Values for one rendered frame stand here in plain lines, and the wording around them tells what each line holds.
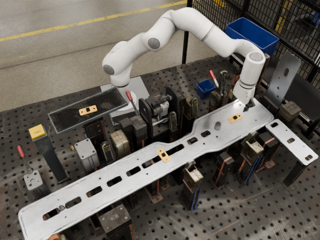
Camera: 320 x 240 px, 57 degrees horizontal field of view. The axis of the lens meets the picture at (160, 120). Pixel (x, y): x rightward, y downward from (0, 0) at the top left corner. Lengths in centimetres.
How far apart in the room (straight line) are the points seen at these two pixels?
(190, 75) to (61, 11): 264
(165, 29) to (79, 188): 83
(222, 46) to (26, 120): 140
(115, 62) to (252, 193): 106
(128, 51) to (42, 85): 197
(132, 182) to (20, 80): 239
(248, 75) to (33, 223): 114
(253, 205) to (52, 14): 362
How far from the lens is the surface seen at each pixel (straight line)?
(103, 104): 151
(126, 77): 180
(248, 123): 168
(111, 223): 133
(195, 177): 139
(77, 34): 402
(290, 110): 174
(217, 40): 134
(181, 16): 134
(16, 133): 214
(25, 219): 147
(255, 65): 136
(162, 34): 138
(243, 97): 151
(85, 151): 142
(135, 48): 155
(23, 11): 467
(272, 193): 185
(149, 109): 143
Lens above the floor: 228
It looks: 52 degrees down
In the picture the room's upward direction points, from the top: 1 degrees clockwise
